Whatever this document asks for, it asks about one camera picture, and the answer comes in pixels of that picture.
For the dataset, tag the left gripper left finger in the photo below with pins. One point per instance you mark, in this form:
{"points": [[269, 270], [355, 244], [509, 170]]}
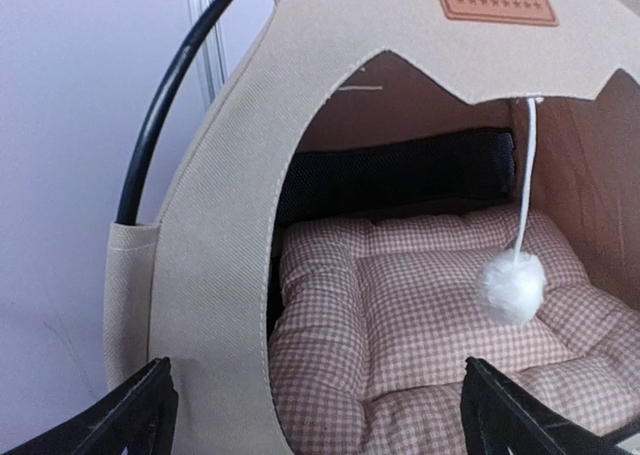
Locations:
{"points": [[137, 417]]}

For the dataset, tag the pink checkered cushion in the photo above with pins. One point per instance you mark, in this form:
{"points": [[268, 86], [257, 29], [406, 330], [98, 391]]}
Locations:
{"points": [[379, 319]]}

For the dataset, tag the beige pet tent fabric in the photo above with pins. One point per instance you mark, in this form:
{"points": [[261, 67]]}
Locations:
{"points": [[376, 110]]}

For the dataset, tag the white pompom tent toy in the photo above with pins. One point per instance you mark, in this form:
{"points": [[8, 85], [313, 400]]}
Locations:
{"points": [[512, 285]]}

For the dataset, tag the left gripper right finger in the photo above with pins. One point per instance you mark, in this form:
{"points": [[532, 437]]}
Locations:
{"points": [[500, 417]]}

